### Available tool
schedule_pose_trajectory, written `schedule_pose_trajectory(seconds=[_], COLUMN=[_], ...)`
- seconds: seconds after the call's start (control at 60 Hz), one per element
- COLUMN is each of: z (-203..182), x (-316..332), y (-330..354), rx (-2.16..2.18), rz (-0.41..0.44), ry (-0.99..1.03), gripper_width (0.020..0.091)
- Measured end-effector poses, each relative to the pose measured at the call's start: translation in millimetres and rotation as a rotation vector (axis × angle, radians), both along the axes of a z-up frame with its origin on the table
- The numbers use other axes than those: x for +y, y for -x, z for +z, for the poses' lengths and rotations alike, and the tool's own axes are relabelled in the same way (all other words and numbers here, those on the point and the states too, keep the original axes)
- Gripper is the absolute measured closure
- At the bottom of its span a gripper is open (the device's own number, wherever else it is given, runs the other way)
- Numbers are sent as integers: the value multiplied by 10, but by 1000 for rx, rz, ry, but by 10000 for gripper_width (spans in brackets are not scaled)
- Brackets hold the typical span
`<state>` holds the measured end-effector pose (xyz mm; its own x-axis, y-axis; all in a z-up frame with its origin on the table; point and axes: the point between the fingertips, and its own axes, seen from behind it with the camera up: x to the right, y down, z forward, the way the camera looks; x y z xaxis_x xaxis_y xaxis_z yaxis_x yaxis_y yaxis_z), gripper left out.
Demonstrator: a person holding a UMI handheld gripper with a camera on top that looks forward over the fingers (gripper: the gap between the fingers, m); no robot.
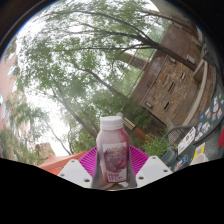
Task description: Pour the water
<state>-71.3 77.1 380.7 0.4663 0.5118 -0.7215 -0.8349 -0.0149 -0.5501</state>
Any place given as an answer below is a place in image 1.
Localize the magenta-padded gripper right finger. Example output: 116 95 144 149
127 145 174 189

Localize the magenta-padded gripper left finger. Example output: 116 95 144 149
57 145 101 190

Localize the pink drink bottle white cap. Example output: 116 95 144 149
95 115 132 184

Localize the green potted plant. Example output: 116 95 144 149
141 134 178 168

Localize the grey wicker chair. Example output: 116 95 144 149
164 124 194 146

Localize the white stickered flat tablet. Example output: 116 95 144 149
177 126 197 155

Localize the slender leaning tree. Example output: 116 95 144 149
29 43 101 138

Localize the dark laptop with stickers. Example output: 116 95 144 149
195 84 224 143

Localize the dark-trunked tall tree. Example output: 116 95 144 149
43 6 201 73

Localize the wooden lamp post globe light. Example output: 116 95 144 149
115 112 154 143

